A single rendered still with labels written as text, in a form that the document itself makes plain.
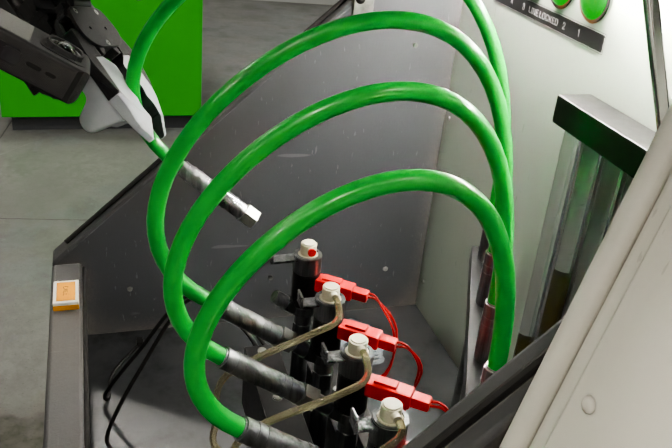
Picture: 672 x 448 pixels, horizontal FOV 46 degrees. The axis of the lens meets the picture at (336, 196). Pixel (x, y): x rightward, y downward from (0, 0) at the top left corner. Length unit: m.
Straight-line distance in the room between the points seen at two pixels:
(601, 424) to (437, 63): 0.76
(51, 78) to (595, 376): 0.36
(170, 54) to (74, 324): 3.08
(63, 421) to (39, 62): 0.44
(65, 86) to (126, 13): 3.41
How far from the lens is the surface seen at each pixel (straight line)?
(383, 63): 1.07
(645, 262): 0.40
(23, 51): 0.53
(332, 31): 0.61
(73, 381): 0.91
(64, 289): 1.04
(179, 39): 3.98
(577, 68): 0.86
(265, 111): 1.05
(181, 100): 4.07
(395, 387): 0.66
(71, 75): 0.53
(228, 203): 0.82
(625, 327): 0.41
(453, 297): 1.14
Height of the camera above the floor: 1.52
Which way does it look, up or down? 26 degrees down
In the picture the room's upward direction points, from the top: 6 degrees clockwise
